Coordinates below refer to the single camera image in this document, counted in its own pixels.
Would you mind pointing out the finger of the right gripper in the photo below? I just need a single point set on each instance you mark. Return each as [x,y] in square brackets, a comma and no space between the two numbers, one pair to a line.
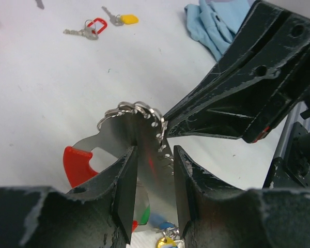
[264,72]
[224,126]

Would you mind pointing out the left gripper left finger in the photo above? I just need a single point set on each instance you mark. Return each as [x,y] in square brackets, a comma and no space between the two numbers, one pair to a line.
[98,213]

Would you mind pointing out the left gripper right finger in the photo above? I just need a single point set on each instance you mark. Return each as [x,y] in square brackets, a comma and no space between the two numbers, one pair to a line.
[213,213]

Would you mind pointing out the green key tag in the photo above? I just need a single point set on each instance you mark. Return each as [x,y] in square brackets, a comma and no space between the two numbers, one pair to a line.
[145,216]

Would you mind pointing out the yellow key tag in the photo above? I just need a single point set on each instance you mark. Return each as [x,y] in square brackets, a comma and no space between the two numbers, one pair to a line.
[166,242]

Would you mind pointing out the blue key tag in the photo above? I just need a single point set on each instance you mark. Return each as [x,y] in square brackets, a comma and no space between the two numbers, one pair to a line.
[159,222]

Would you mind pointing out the red tag key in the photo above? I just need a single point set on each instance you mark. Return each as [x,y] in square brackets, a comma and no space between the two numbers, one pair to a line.
[91,31]

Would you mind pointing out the light blue cloth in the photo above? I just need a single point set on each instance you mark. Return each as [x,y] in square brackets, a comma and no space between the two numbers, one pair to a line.
[215,24]

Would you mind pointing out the yellow tag key right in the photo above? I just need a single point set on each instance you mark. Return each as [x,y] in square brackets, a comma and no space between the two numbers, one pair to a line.
[121,20]

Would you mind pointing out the yellow tag key upper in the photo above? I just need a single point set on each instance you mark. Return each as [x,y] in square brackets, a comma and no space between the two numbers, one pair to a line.
[39,4]

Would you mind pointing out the aluminium frame rail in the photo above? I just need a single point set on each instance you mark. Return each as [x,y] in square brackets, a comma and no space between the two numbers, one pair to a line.
[292,117]

